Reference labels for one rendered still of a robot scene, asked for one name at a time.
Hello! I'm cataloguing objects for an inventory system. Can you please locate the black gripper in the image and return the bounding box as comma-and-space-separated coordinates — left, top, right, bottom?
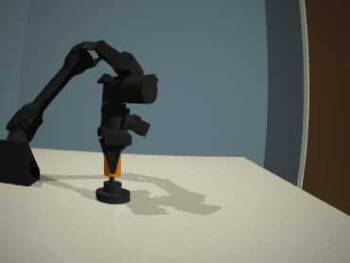
97, 102, 132, 174

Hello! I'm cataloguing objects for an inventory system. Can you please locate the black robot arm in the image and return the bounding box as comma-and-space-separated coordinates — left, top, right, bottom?
6, 40, 158, 144

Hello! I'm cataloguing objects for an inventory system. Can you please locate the orange knob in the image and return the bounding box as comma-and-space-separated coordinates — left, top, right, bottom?
104, 153, 121, 178

